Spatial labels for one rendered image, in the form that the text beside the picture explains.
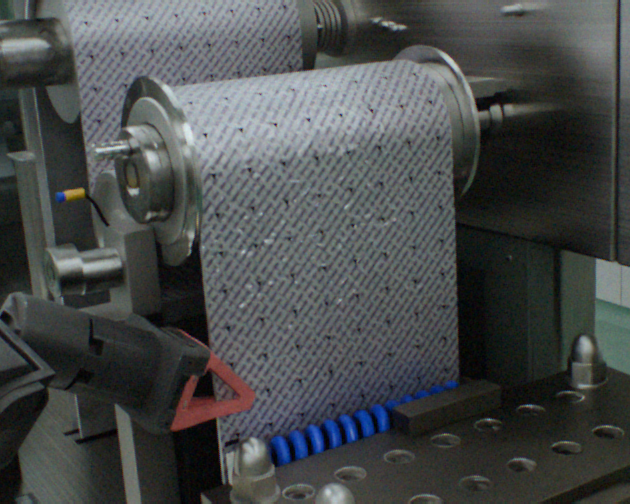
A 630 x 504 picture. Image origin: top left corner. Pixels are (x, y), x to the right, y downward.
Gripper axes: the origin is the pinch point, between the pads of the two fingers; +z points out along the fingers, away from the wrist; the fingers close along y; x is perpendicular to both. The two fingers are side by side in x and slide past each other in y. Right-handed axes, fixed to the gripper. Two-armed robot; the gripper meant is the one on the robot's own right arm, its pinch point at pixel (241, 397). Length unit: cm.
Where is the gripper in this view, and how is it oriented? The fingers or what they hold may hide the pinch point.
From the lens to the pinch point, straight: 80.3
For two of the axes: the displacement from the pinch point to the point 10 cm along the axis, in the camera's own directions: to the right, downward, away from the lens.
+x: 3.6, -9.3, 0.1
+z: 7.7, 3.0, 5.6
